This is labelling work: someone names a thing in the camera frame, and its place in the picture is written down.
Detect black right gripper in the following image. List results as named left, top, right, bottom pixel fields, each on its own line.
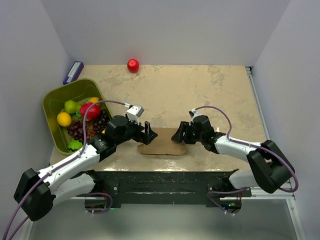
left=171, top=121, right=205, bottom=145

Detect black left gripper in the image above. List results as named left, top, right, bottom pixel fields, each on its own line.
left=115, top=116, right=157, bottom=146

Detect brown cardboard paper box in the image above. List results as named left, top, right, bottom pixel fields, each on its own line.
left=137, top=127, right=188, bottom=156

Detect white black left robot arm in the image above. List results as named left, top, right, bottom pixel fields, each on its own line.
left=13, top=115, right=158, bottom=222

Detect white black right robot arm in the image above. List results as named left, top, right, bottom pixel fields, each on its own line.
left=171, top=115, right=295, bottom=197

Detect purple white small box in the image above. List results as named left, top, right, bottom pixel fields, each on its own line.
left=62, top=61, right=84, bottom=85

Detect dark purple grapes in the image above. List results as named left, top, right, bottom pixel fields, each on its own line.
left=67, top=109, right=110, bottom=143

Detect red dragon fruit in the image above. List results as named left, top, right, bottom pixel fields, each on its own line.
left=79, top=102, right=101, bottom=121

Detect small orange fruit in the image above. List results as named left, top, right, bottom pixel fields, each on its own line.
left=89, top=97, right=100, bottom=104

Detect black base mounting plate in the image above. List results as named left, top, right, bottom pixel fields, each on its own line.
left=84, top=170, right=252, bottom=214

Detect red apple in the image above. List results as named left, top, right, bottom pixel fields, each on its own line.
left=127, top=58, right=140, bottom=73

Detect green pear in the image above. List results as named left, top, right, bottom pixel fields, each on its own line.
left=64, top=100, right=81, bottom=115

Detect yellow lemon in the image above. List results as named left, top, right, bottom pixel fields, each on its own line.
left=56, top=112, right=72, bottom=128

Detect olive green plastic bin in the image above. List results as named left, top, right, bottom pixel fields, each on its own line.
left=42, top=78, right=104, bottom=155

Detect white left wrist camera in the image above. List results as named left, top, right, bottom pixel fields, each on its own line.
left=126, top=105, right=145, bottom=125

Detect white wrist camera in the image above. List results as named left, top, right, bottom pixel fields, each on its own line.
left=126, top=105, right=145, bottom=125
left=188, top=108, right=202, bottom=123

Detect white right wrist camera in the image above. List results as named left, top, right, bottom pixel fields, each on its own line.
left=188, top=108, right=202, bottom=123

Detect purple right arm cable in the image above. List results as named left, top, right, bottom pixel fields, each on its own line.
left=193, top=105, right=300, bottom=216

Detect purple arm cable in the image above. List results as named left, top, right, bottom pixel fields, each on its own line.
left=193, top=105, right=300, bottom=216
left=0, top=100, right=132, bottom=240

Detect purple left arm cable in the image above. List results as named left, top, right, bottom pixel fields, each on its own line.
left=0, top=100, right=132, bottom=240

